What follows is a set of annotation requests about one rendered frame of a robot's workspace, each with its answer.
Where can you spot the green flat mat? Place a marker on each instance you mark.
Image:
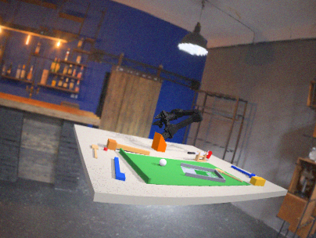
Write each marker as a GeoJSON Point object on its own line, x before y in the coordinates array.
{"type": "Point", "coordinates": [172, 174]}

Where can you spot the blue l-shaped block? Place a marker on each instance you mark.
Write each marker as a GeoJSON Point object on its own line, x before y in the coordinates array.
{"type": "Point", "coordinates": [119, 176]}

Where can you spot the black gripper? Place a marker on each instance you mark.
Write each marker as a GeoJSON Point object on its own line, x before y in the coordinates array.
{"type": "Point", "coordinates": [163, 115]}

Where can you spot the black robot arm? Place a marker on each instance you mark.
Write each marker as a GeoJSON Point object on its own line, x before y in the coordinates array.
{"type": "Point", "coordinates": [171, 129]}

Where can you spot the white golf ball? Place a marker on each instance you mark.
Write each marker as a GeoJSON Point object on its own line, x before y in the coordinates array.
{"type": "Point", "coordinates": [162, 162]}

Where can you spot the yellow block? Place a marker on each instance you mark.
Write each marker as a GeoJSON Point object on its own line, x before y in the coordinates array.
{"type": "Point", "coordinates": [257, 181]}

